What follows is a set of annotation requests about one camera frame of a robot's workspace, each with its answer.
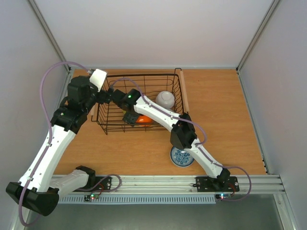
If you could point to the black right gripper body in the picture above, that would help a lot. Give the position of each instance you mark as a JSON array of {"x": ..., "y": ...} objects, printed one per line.
[{"x": 131, "y": 117}]

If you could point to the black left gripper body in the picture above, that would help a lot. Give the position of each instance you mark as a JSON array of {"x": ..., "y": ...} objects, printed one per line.
[{"x": 105, "y": 97}]

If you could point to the orange rimmed stack bowl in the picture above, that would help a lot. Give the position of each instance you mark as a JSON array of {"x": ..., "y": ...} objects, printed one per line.
[{"x": 144, "y": 121}]

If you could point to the plain white bowl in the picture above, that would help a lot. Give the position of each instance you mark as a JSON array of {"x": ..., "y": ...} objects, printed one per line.
[{"x": 165, "y": 99}]

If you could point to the blue patterned plate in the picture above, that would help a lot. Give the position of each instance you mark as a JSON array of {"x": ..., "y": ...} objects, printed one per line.
[{"x": 181, "y": 158}]

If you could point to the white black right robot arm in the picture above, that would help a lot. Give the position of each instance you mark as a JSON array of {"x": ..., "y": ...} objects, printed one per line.
[{"x": 182, "y": 132}]

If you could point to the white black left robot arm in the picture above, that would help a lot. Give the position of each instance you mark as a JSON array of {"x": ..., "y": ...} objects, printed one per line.
[{"x": 36, "y": 190}]

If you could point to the left small circuit board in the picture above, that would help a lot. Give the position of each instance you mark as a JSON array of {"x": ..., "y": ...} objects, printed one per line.
[{"x": 91, "y": 197}]

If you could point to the small circuit board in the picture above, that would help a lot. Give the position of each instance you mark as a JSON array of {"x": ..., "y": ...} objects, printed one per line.
[
  {"x": 223, "y": 196},
  {"x": 91, "y": 197}
]

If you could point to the right small circuit board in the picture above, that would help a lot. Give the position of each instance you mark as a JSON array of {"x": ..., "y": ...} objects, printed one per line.
[{"x": 223, "y": 196}]

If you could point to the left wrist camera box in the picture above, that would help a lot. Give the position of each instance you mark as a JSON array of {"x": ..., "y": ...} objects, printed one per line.
[{"x": 98, "y": 78}]

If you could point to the black wire dish rack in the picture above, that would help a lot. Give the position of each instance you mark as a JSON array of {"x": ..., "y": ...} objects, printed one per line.
[{"x": 109, "y": 116}]

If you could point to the right wooden rack handle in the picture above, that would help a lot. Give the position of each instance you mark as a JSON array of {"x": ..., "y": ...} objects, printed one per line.
[{"x": 184, "y": 91}]

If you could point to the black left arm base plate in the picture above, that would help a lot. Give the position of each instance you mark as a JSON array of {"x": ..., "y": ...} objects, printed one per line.
[{"x": 99, "y": 184}]

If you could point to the grey slotted cable duct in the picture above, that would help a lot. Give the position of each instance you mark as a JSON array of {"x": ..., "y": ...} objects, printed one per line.
[{"x": 141, "y": 199}]

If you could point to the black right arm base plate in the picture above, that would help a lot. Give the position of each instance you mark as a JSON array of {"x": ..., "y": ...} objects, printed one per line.
[{"x": 208, "y": 184}]

